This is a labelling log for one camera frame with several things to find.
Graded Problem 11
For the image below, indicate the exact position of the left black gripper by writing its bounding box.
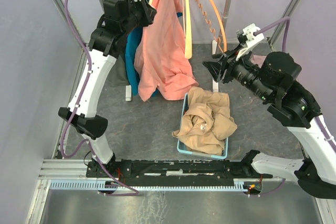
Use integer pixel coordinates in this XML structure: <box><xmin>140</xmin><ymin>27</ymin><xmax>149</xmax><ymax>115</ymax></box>
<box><xmin>121</xmin><ymin>0</ymin><xmax>158</xmax><ymax>35</ymax></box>

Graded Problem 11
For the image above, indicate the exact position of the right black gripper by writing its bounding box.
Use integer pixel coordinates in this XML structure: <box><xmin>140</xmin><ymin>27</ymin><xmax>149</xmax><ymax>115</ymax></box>
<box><xmin>202</xmin><ymin>42</ymin><xmax>274</xmax><ymax>102</ymax></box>

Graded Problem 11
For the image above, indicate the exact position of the pale peach plastic hanger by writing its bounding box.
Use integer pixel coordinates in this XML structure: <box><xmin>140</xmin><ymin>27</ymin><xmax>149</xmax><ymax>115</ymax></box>
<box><xmin>182</xmin><ymin>0</ymin><xmax>192</xmax><ymax>59</ymax></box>

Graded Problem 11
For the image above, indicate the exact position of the pink t shirt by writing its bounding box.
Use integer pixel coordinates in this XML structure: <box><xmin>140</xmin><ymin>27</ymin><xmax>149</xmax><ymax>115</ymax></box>
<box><xmin>134</xmin><ymin>0</ymin><xmax>198</xmax><ymax>101</ymax></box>

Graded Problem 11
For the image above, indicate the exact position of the orange plastic hanger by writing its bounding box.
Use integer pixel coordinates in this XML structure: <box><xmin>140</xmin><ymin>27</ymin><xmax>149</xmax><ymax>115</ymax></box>
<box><xmin>188</xmin><ymin>0</ymin><xmax>228</xmax><ymax>53</ymax></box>

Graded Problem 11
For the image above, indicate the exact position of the beige t shirt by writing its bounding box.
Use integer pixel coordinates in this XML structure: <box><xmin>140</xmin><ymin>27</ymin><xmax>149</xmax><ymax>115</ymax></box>
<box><xmin>172</xmin><ymin>87</ymin><xmax>237</xmax><ymax>155</ymax></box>

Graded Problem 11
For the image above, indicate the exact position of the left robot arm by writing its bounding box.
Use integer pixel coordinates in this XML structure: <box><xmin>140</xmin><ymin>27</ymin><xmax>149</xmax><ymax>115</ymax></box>
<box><xmin>58</xmin><ymin>0</ymin><xmax>156</xmax><ymax>177</ymax></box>

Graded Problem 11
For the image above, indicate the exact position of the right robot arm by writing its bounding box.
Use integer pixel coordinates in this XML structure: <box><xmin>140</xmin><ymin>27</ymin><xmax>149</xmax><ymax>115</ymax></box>
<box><xmin>203</xmin><ymin>49</ymin><xmax>335</xmax><ymax>199</ymax></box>

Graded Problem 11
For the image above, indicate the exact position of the teal blue t shirt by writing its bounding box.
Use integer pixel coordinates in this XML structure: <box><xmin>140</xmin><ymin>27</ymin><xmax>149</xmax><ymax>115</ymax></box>
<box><xmin>124</xmin><ymin>0</ymin><xmax>184</xmax><ymax>97</ymax></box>

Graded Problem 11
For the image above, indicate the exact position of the lilac t shirt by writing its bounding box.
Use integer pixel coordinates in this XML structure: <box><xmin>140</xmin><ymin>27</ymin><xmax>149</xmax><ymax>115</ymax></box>
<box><xmin>250</xmin><ymin>55</ymin><xmax>266</xmax><ymax>67</ymax></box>

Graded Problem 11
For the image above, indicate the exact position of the dark grey t shirt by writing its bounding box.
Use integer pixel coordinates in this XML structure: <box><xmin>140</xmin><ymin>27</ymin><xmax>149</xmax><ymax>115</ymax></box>
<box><xmin>108</xmin><ymin>52</ymin><xmax>129</xmax><ymax>87</ymax></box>

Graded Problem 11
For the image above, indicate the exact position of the light blue plastic basket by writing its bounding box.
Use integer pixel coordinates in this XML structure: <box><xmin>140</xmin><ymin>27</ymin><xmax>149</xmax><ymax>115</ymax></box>
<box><xmin>176</xmin><ymin>93</ymin><xmax>229</xmax><ymax>160</ymax></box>

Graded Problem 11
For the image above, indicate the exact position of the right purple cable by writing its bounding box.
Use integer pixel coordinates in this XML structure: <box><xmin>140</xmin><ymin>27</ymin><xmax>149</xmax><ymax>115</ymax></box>
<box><xmin>246</xmin><ymin>16</ymin><xmax>336</xmax><ymax>197</ymax></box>

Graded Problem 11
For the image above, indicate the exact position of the purple cable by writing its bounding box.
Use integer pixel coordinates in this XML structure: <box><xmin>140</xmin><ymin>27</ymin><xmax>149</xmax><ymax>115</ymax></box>
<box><xmin>246</xmin><ymin>16</ymin><xmax>336</xmax><ymax>197</ymax></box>
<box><xmin>59</xmin><ymin>0</ymin><xmax>140</xmax><ymax>197</ymax></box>

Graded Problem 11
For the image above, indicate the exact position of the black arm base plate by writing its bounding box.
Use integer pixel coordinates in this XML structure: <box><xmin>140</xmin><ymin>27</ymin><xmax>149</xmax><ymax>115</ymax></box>
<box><xmin>86</xmin><ymin>158</ymin><xmax>274</xmax><ymax>187</ymax></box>

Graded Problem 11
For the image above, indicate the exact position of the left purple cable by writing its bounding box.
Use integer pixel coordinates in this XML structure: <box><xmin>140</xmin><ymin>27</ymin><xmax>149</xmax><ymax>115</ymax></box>
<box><xmin>59</xmin><ymin>0</ymin><xmax>140</xmax><ymax>197</ymax></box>

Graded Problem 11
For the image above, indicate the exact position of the aluminium frame rail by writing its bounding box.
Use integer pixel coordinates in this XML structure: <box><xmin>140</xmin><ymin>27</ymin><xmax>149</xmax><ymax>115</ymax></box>
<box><xmin>38</xmin><ymin>158</ymin><xmax>328</xmax><ymax>182</ymax></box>

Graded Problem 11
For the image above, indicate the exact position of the light blue cable duct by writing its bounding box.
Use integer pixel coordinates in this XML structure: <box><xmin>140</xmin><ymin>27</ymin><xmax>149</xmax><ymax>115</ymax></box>
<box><xmin>49</xmin><ymin>179</ymin><xmax>249</xmax><ymax>190</ymax></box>

